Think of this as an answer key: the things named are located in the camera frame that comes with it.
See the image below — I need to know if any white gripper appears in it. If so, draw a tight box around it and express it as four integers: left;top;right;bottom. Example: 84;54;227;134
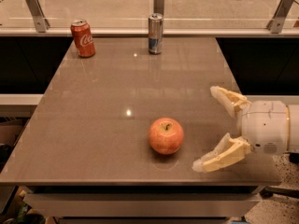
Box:
192;86;289;173

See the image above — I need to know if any red apple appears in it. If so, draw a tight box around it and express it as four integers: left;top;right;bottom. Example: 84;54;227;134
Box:
148;118;184;155

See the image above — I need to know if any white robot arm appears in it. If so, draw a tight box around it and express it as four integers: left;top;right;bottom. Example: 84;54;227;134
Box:
192;86;299;173

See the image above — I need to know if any silver blue energy drink can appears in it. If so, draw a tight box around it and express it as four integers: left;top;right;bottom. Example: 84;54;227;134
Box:
148;13;164;54

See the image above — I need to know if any red coke can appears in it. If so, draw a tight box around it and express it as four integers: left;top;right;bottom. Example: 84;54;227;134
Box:
71;19;95;58

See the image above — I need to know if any right metal bracket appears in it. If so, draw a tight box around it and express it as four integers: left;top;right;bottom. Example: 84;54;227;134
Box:
266;0;295;34

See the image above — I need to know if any metal bracket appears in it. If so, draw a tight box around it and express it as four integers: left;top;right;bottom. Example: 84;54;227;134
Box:
25;0;50;33
266;0;295;34
153;0;164;15

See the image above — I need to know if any middle metal bracket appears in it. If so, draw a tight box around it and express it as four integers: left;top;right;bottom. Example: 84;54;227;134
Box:
153;0;164;15

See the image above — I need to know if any left metal bracket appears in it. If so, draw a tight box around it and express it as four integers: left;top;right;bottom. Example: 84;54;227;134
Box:
25;0;50;33

